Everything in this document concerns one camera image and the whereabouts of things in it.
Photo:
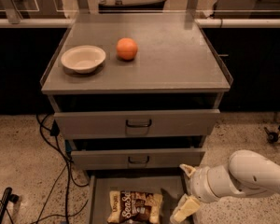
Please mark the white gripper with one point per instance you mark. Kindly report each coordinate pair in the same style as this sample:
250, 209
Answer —
198, 184

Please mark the brown sea salt chip bag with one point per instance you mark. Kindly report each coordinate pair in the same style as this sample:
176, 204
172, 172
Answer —
134, 207

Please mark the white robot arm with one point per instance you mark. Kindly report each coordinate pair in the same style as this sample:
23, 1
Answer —
247, 174

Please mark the grey bottom drawer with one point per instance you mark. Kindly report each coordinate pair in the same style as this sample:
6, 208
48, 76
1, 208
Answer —
171, 186

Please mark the grey drawer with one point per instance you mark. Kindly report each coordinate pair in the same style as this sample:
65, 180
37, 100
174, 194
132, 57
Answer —
123, 124
171, 186
136, 158

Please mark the grey middle drawer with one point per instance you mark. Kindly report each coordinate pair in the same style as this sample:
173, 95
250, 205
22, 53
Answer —
136, 158

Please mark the grey top drawer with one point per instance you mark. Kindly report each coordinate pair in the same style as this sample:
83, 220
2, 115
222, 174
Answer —
123, 124

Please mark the grey metal drawer cabinet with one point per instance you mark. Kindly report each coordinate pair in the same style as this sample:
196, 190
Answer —
174, 69

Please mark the black stand with wheel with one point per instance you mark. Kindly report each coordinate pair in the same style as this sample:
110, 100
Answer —
277, 131

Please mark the orange fruit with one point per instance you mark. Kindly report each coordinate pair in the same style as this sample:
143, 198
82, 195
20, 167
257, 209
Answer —
126, 49

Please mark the white paper bowl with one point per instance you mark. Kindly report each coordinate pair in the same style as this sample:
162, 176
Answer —
83, 59

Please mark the black bar on floor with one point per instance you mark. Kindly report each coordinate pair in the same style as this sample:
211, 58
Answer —
8, 196

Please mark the black chair back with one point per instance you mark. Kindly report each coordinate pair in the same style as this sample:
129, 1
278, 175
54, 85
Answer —
150, 6

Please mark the white horizontal rail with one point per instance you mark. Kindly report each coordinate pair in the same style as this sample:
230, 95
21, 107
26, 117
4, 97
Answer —
204, 23

